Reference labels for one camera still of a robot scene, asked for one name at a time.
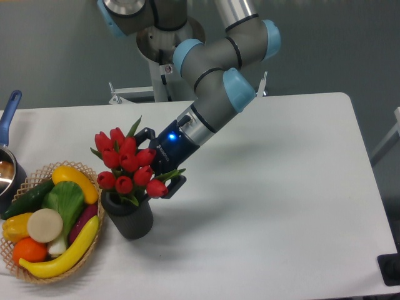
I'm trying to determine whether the green bok choy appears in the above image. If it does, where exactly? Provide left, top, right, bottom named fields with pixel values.
left=41, top=181, right=84, bottom=258

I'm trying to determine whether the yellow bell pepper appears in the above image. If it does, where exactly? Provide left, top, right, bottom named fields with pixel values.
left=2, top=212, right=33, bottom=243

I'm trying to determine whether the purple eggplant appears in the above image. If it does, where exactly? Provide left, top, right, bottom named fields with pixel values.
left=68, top=204, right=98, bottom=245

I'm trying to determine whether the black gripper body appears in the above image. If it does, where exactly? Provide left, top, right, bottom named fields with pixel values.
left=149, top=121, right=200, bottom=175

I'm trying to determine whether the green cucumber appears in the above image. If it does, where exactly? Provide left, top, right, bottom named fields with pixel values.
left=1, top=180, right=54, bottom=220

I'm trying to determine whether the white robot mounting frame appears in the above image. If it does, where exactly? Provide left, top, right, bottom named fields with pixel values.
left=108, top=71, right=269, bottom=105

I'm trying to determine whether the black device at table edge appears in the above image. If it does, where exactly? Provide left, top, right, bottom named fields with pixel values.
left=377, top=253, right=399, bottom=286

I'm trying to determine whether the woven wicker basket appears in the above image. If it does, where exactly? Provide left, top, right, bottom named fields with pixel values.
left=1, top=161, right=105, bottom=284

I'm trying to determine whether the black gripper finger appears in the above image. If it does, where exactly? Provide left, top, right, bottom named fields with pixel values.
left=134, top=127, right=156, bottom=149
left=145, top=175, right=186, bottom=199

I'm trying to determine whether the yellow banana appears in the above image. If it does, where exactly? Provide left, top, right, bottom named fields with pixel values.
left=19, top=216, right=100, bottom=279

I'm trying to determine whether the blue handled saucepan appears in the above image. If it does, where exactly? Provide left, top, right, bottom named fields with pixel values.
left=1, top=90, right=27, bottom=213

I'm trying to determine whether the dark grey ribbed vase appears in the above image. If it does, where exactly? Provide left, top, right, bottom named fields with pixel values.
left=101, top=191, right=154, bottom=239

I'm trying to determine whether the orange fruit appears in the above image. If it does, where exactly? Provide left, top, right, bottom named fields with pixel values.
left=12, top=237, right=48, bottom=266

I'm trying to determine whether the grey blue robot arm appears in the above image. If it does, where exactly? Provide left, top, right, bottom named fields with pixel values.
left=97, top=1, right=281, bottom=198

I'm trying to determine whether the beige round disc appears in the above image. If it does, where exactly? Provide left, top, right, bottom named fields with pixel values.
left=27, top=208, right=63, bottom=243

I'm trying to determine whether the white frame at right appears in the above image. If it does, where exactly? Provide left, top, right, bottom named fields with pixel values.
left=370, top=107, right=399, bottom=168

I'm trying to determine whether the red tulip bouquet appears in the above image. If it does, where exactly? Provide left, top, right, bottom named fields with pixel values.
left=90, top=119, right=185, bottom=207

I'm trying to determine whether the yellow squash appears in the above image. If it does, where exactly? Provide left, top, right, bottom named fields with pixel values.
left=51, top=165, right=99, bottom=204

